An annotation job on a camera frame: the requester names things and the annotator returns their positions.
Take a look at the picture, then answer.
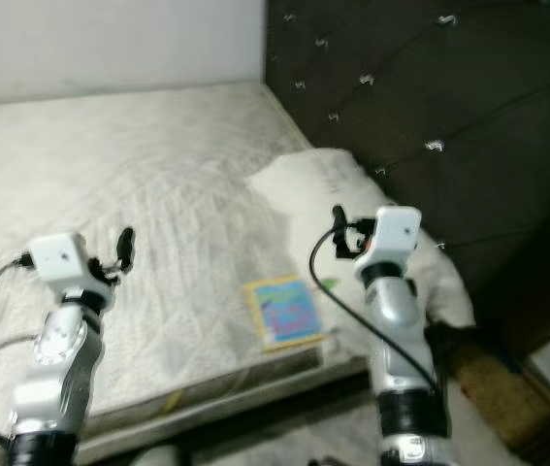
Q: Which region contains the white printed pillow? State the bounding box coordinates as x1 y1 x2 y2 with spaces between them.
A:
243 148 477 331

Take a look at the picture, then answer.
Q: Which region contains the white quilted mattress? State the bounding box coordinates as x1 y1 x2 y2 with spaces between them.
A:
0 80 479 462

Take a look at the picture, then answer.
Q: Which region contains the colourful children's book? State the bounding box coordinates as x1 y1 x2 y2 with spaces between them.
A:
243 275 326 350

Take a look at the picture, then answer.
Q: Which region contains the dark bed base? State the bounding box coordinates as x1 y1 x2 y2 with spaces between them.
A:
119 354 460 448

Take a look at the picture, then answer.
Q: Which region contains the dark tufted bed headboard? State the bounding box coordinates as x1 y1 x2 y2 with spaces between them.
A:
263 0 550 355

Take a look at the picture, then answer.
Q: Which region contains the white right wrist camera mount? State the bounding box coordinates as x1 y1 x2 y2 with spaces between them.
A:
360 206 423 284

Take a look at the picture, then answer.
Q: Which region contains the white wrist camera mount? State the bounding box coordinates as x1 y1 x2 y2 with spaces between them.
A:
26 233 106 314
360 206 423 284

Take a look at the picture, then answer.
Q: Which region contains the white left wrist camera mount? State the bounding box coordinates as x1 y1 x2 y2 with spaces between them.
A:
26 233 106 314

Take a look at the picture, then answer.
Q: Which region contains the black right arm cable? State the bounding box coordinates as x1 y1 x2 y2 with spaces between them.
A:
308 233 445 389

